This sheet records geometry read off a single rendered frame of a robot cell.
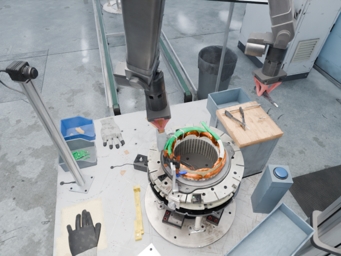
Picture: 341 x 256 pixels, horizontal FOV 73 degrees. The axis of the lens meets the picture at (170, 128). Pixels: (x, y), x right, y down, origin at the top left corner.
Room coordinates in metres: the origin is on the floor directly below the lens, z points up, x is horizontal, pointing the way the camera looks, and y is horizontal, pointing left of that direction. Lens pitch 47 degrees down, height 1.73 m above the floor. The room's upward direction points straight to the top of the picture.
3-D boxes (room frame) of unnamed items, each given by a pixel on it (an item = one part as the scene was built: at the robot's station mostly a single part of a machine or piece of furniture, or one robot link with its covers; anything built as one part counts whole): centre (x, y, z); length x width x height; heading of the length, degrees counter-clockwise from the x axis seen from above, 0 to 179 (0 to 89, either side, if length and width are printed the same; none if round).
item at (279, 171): (0.44, -0.38, 1.04); 0.04 x 0.04 x 0.01
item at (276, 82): (0.69, -0.35, 1.22); 0.07 x 0.07 x 0.09; 18
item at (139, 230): (0.40, 0.14, 0.80); 0.22 x 0.04 x 0.03; 9
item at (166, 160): (0.36, 0.00, 1.21); 0.04 x 0.04 x 0.03; 16
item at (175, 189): (0.34, -0.01, 1.15); 0.03 x 0.02 x 0.12; 8
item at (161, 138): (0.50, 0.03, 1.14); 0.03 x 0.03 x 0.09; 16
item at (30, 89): (0.54, 0.41, 1.07); 0.03 x 0.03 x 0.57; 81
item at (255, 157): (0.66, -0.32, 0.91); 0.19 x 0.19 x 0.26; 18
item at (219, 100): (0.81, -0.27, 0.92); 0.17 x 0.11 x 0.28; 108
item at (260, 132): (0.66, -0.32, 1.05); 0.20 x 0.19 x 0.02; 18
